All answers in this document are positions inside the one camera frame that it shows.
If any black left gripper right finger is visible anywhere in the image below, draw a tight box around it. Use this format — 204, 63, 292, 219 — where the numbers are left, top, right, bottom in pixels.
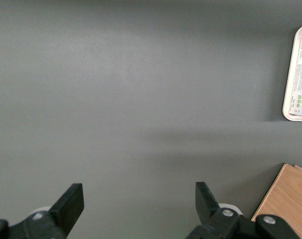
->
185, 181, 300, 239

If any beige plastic tray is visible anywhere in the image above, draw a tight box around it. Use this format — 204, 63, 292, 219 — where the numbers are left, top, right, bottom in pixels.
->
282, 23, 302, 122

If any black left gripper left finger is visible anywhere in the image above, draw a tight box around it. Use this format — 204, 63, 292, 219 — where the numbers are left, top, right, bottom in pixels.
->
0, 183, 85, 239

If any wooden drawer cabinet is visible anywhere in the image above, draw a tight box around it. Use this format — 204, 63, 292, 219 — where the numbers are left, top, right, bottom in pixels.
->
250, 163, 302, 239

